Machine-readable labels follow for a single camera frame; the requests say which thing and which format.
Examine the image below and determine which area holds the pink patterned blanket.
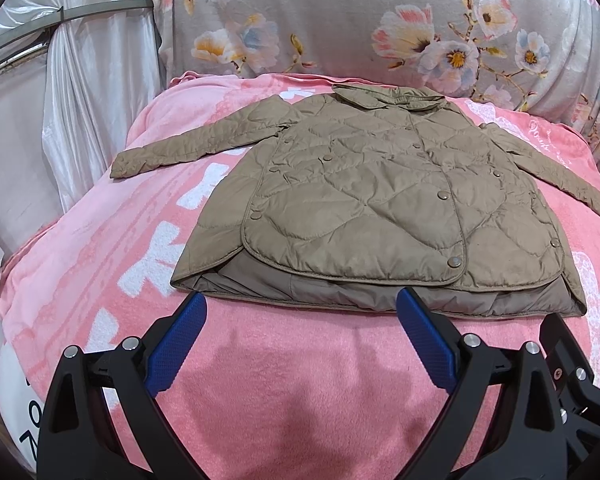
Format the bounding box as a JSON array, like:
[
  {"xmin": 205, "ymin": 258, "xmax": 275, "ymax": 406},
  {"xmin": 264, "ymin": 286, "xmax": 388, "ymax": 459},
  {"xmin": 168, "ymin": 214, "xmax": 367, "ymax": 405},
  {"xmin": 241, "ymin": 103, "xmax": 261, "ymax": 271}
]
[{"xmin": 0, "ymin": 73, "xmax": 600, "ymax": 479}]

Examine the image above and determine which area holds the khaki quilted jacket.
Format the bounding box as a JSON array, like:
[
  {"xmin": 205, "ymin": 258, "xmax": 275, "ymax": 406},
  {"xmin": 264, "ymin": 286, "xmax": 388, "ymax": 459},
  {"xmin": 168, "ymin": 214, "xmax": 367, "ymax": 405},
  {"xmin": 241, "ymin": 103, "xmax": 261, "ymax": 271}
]
[{"xmin": 110, "ymin": 84, "xmax": 600, "ymax": 318}]

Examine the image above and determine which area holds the grey floral bedding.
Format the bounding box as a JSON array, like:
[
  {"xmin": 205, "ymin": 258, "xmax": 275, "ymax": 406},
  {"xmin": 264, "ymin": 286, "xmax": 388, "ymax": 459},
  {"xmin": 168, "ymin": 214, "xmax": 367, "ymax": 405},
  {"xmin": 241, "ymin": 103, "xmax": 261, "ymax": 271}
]
[{"xmin": 152, "ymin": 0, "xmax": 600, "ymax": 159}]

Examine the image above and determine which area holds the white satin curtain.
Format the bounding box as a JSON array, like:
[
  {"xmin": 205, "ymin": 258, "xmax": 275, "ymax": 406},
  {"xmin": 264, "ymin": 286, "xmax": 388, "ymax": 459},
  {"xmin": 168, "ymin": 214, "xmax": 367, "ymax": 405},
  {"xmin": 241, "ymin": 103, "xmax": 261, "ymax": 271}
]
[{"xmin": 0, "ymin": 0, "xmax": 161, "ymax": 281}]

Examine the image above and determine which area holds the grey metal rail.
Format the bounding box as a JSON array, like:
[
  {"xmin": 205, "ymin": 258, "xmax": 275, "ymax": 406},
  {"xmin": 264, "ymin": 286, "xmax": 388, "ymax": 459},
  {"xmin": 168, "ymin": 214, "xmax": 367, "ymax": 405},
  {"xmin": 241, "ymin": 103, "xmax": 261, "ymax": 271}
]
[{"xmin": 0, "ymin": 0, "xmax": 152, "ymax": 50}]

